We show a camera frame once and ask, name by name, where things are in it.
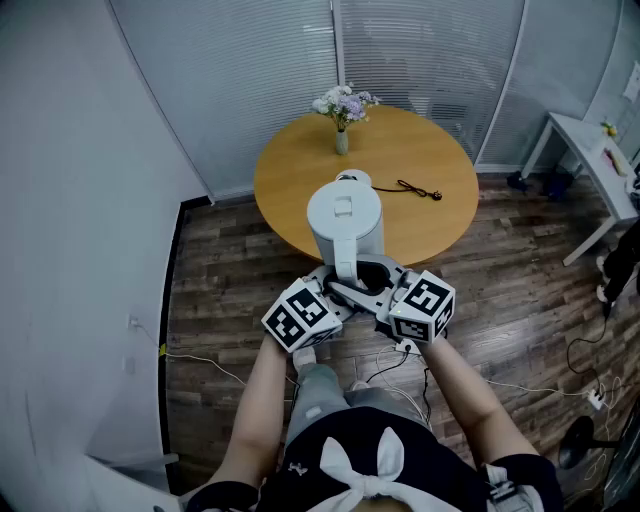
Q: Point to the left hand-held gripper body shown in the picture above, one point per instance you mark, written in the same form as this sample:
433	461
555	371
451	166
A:
300	317

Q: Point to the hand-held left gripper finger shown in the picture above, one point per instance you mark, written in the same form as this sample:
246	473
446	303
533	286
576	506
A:
322	273
350	310

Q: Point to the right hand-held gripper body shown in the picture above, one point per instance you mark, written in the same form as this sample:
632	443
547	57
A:
422	305

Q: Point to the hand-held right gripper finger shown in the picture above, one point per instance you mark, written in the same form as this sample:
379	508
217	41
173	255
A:
362	297
385	262

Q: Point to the white electric kettle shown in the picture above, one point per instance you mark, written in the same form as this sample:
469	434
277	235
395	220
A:
345	225

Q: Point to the person's right forearm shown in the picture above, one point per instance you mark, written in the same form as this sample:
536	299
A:
460	400

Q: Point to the person's left forearm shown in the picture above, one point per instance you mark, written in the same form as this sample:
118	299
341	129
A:
255	410

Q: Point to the person's white shoe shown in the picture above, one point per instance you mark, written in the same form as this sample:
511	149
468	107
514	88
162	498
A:
601	263
603	293
304	357
359	385

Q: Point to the white power strip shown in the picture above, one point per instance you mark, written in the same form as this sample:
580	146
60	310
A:
406	346
595	398

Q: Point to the pale green glass vase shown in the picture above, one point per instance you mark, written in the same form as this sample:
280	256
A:
342	142

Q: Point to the person's black top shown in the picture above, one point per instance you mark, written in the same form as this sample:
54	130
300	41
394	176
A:
425	450

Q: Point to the small black bag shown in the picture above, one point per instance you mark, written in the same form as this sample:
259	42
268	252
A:
517	181

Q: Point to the white and purple flower bouquet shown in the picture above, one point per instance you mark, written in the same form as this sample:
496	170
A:
345	105

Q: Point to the white bow on top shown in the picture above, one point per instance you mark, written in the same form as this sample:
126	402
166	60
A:
370	480

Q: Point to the large black bag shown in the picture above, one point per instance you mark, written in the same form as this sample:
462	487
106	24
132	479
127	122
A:
557	186

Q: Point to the white side table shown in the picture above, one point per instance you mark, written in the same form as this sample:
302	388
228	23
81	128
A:
575	135

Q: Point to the small yellow object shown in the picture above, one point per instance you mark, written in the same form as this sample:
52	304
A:
610	129

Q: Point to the white paper sheet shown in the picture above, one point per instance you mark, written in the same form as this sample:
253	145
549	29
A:
633	82

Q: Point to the white wall socket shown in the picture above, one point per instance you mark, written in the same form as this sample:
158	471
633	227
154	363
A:
134	321

